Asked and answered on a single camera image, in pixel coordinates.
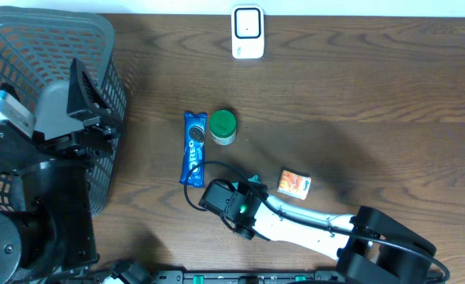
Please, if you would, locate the blue Oreo cookie pack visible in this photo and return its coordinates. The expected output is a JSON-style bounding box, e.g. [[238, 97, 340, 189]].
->
[[180, 111, 208, 188]]

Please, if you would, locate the green lid white jar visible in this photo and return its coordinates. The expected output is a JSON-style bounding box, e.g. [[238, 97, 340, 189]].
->
[[209, 110, 237, 146]]

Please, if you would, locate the orange white snack packet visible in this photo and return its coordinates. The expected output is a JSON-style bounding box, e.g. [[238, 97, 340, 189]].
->
[[277, 170, 312, 200]]

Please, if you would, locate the white teal wet wipes pack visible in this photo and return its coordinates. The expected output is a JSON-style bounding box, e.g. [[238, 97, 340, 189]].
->
[[249, 175, 261, 184]]

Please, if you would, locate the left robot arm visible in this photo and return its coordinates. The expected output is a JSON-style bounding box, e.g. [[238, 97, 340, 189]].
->
[[0, 59, 122, 283]]

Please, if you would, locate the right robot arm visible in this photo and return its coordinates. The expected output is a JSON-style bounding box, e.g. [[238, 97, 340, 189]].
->
[[200, 180, 444, 283]]

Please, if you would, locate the white barcode scanner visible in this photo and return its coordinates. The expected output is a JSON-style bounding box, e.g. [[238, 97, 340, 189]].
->
[[231, 5, 264, 59]]

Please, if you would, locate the grey plastic mesh basket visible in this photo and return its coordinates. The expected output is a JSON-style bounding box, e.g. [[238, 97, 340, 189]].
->
[[0, 6, 128, 218]]

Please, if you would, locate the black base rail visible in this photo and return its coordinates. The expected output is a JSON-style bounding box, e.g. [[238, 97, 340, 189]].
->
[[149, 270, 345, 284]]

